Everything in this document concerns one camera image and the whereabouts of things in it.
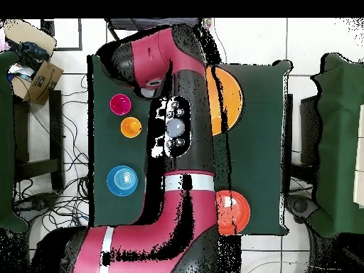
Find large orange bowl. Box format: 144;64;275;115
205;65;245;137

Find black computer tower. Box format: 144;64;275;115
299;95;321;166

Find orange cup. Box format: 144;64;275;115
119;116;143;139

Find small blue bowl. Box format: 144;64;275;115
106;165;139;198

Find pink cup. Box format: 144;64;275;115
109;93;132;117

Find dark green tablecloth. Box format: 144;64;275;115
86;54;294;237

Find large red bowl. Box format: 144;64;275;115
215;189;252;236

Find black bench stand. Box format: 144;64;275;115
12;90;65;191

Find grey black floor base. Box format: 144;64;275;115
12;191;60;223
284;193;319;224

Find black folding chair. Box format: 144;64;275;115
104;18;200;42

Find cardboard box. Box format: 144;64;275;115
3;18;65;107

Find green cloth covered table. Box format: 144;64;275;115
311;52;364;239
0;50;29;234

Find black plastic bag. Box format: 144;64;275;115
15;41;53;72

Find tangle of floor cables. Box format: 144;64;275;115
12;73;90;230

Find black metal frame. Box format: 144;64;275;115
40;18;84;53

